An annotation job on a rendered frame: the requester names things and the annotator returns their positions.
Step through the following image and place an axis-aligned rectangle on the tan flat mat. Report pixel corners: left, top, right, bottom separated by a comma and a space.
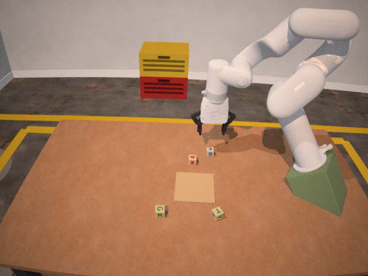
174, 172, 215, 204

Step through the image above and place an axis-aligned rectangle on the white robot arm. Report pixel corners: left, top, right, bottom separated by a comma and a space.
201, 8, 360, 173

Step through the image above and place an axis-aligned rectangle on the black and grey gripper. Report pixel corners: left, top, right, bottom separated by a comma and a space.
191, 95, 236, 135

